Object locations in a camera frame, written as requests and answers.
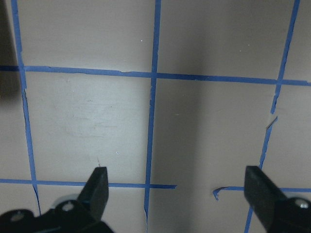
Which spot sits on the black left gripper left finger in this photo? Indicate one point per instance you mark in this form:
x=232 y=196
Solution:
x=82 y=214

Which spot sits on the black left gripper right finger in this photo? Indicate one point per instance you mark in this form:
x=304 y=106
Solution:
x=277 y=212

